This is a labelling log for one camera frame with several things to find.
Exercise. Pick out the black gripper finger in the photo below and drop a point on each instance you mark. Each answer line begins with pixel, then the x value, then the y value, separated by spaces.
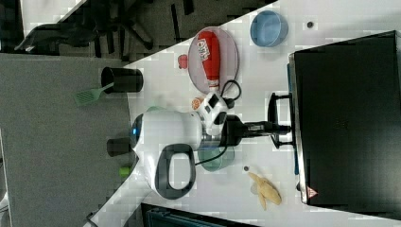
pixel 267 126
pixel 252 134

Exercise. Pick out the black toaster oven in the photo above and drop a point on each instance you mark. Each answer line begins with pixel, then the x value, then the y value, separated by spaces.
pixel 345 110

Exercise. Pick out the grey round plate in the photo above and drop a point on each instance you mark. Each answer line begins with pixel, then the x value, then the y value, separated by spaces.
pixel 228 60

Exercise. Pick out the black cup holder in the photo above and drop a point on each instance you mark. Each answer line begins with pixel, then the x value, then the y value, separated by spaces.
pixel 124 80

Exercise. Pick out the blue bowl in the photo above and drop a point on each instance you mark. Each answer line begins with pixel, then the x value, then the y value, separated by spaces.
pixel 268 29

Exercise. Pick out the black office chair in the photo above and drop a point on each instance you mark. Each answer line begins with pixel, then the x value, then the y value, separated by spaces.
pixel 80 22

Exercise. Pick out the red toy strawberry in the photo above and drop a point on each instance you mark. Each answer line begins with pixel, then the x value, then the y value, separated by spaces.
pixel 183 61

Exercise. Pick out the red ketchup bottle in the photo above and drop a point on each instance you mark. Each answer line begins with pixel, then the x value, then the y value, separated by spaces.
pixel 208 47

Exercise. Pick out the small green block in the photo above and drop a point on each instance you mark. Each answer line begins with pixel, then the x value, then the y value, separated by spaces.
pixel 124 171

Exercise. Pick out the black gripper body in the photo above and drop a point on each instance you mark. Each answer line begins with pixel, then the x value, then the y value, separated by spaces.
pixel 234 130

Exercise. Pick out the peeled banana toy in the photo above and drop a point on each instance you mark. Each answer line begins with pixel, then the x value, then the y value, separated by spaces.
pixel 265 191

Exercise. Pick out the black cylinder post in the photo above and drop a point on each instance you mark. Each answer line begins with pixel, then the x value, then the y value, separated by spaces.
pixel 118 146

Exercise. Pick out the orange slice toy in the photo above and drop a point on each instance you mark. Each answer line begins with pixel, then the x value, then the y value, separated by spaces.
pixel 196 102

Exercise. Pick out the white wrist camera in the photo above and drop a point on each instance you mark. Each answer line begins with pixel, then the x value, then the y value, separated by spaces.
pixel 213 110

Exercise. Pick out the green spatula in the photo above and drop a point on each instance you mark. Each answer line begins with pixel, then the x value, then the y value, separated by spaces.
pixel 89 96

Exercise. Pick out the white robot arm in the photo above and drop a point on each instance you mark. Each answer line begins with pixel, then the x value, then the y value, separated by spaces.
pixel 159 184

